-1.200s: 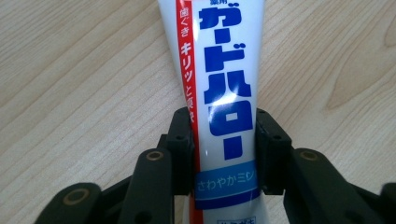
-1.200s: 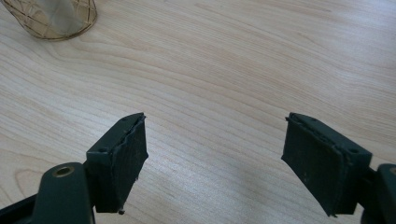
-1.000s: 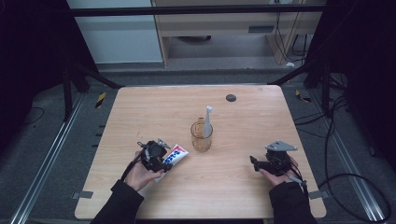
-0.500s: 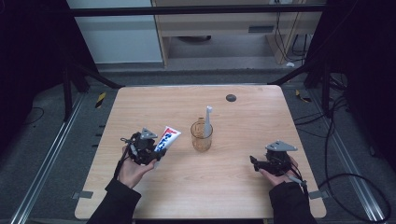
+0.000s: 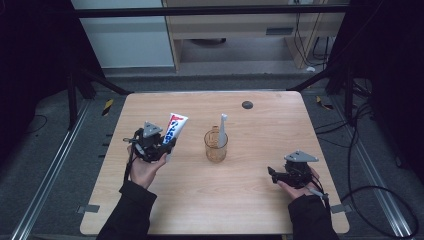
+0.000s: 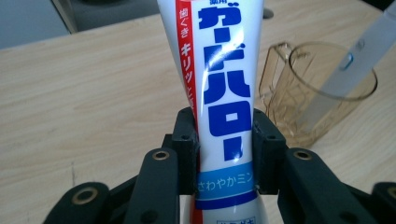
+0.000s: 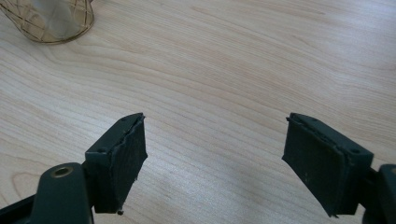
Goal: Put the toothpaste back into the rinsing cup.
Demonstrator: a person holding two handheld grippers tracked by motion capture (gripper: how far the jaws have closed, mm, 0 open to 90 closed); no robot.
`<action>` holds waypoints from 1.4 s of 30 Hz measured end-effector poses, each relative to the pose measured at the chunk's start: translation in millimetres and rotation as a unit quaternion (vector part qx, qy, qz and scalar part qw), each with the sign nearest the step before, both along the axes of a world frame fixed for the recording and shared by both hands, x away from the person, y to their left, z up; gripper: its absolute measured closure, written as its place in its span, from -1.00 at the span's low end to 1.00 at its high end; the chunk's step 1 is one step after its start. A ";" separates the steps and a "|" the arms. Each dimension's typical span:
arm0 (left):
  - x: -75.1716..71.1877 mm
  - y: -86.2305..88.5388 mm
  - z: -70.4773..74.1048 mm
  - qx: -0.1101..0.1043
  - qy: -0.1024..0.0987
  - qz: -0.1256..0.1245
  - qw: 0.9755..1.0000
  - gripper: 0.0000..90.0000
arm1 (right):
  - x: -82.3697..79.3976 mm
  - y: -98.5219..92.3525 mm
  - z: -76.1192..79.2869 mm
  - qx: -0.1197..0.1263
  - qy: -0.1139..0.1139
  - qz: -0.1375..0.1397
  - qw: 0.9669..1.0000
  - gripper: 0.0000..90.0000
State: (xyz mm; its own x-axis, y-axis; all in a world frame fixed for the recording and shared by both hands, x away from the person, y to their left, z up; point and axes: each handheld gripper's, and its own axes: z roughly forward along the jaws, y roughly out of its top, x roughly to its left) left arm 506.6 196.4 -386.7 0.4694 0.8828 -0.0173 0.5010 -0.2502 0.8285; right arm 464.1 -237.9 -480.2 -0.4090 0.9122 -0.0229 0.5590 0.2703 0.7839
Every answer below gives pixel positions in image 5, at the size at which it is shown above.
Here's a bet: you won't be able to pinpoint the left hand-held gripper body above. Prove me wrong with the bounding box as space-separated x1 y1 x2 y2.
132 121 172 164

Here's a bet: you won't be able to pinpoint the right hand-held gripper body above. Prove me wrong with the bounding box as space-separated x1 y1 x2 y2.
282 149 320 189

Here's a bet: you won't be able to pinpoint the white red blue toothpaste tube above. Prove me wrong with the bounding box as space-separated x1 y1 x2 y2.
161 112 189 163

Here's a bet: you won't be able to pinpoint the amber glass cup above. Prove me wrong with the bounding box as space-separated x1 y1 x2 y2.
203 125 229 164

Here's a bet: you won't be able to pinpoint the white electric toothbrush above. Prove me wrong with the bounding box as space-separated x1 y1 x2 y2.
217 113 229 149

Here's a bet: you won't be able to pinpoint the person's right hand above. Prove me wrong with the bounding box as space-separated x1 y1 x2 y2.
276 165 322 202

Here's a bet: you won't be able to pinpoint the person's left hand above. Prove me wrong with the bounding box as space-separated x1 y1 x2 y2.
126 145 168 190

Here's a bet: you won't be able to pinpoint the yellow black striped tape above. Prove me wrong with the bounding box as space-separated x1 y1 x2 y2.
315 95 334 111
101 98 115 117

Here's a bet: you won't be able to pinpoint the black metal stand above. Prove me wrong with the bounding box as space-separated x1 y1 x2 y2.
66 64 132 131
287 61 356 128

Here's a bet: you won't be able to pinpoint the white cabinet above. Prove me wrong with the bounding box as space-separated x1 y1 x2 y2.
70 0 176 70

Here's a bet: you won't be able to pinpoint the light wooden desk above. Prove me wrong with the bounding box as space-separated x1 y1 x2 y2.
161 0 349 72

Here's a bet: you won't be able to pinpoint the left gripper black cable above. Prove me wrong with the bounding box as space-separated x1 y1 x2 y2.
122 128 145 183

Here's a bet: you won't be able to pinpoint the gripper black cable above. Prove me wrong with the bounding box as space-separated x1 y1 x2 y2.
306 173 332 212
122 128 145 183

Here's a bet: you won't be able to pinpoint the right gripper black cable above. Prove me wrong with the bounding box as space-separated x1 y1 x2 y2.
306 173 332 212

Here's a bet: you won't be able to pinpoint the grey metal table bracket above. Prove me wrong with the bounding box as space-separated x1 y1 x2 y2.
77 204 101 215
330 203 353 215

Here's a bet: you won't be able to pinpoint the aluminium floor rail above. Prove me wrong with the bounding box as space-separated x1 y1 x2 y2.
9 99 92 240
329 96 414 238

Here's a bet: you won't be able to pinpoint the black floor cable loop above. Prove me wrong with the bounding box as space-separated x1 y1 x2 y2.
314 99 420 240

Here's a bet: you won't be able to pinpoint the black hanging cables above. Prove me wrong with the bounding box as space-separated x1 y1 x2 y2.
293 0 331 68

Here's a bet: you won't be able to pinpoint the black horizontal frame bar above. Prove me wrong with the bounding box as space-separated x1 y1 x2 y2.
71 4 350 19

